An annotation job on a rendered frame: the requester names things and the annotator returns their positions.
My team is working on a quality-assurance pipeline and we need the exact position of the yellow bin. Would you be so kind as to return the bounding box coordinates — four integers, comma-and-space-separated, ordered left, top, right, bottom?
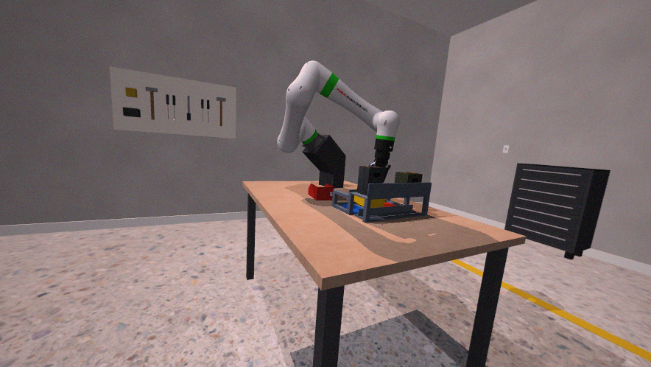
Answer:
354, 195, 385, 208

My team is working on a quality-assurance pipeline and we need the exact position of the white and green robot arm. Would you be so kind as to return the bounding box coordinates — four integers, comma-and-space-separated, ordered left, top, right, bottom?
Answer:
277, 61, 400, 153

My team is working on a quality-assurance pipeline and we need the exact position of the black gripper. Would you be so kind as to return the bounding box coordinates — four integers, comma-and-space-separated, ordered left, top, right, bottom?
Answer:
370, 150, 391, 183

